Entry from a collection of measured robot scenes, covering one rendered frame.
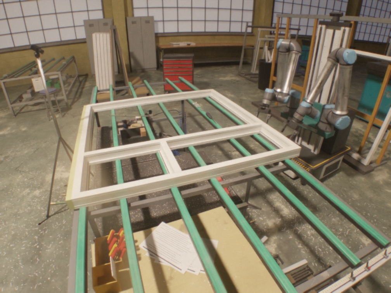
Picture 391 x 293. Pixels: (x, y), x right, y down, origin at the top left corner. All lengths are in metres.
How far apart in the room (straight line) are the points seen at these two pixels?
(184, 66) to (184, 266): 4.61
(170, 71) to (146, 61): 3.55
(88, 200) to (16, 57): 8.73
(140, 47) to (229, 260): 8.11
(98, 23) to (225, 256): 8.16
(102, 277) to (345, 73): 2.27
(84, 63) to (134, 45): 2.00
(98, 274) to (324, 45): 2.76
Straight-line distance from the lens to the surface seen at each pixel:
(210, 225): 1.38
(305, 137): 3.03
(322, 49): 2.77
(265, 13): 10.82
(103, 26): 8.63
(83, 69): 9.29
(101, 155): 1.58
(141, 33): 8.71
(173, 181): 1.25
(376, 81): 5.29
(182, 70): 5.32
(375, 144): 3.56
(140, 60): 8.78
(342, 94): 2.30
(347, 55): 2.19
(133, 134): 2.45
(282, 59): 2.64
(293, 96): 2.74
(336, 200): 1.40
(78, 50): 9.22
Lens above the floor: 1.69
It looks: 30 degrees down
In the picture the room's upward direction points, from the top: straight up
